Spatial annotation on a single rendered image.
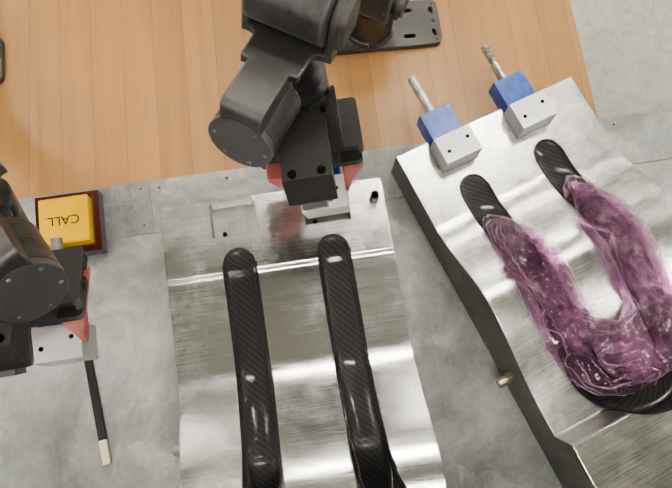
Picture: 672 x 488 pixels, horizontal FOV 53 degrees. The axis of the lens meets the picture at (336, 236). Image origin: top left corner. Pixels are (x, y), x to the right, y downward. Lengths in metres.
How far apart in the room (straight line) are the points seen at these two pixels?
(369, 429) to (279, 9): 0.43
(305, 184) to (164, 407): 0.39
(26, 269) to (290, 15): 0.27
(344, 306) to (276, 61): 0.32
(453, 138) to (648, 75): 1.30
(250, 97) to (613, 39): 1.66
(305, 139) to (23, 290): 0.25
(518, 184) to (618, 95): 1.18
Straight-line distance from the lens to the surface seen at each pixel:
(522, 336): 0.79
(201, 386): 0.76
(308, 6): 0.52
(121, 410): 0.86
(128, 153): 0.93
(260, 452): 0.72
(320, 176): 0.55
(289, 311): 0.76
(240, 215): 0.81
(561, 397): 0.81
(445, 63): 0.98
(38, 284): 0.54
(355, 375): 0.75
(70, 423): 0.88
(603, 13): 2.13
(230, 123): 0.53
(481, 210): 0.85
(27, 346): 0.60
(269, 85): 0.53
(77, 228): 0.87
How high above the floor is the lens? 1.63
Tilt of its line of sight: 75 degrees down
